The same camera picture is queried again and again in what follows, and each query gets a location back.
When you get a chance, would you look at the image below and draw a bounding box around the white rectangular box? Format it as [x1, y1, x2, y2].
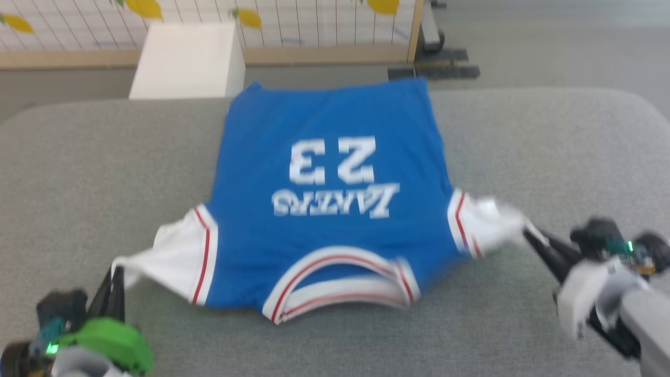
[129, 22, 246, 100]

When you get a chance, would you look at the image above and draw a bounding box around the grey metal post with caster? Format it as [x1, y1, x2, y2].
[419, 0, 446, 53]

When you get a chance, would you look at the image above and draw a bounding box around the teal plug black right cable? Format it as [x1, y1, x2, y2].
[605, 238, 637, 258]

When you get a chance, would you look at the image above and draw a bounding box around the large black floor tape patch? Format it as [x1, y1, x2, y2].
[415, 48, 481, 80]

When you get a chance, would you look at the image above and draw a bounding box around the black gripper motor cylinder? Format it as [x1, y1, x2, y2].
[0, 340, 41, 377]
[636, 232, 670, 276]

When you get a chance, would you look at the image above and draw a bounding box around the lemon print wooden frame partition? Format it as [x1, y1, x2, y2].
[0, 0, 425, 70]

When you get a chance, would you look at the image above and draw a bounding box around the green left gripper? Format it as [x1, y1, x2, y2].
[52, 266, 154, 375]

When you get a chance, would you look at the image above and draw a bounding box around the teal plug black left cable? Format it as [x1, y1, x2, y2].
[30, 317, 66, 358]

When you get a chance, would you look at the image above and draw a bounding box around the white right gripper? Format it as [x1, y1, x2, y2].
[523, 226, 650, 341]

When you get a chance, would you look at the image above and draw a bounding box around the blue white basketball jersey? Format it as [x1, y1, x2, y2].
[113, 77, 527, 326]

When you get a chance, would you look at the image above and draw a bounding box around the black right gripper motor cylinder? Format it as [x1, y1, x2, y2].
[636, 232, 670, 276]

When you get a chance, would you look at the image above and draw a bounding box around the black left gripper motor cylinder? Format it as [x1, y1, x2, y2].
[0, 340, 41, 377]

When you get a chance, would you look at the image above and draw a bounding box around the teal plug black cable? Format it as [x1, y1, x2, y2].
[605, 238, 637, 258]
[30, 317, 66, 358]

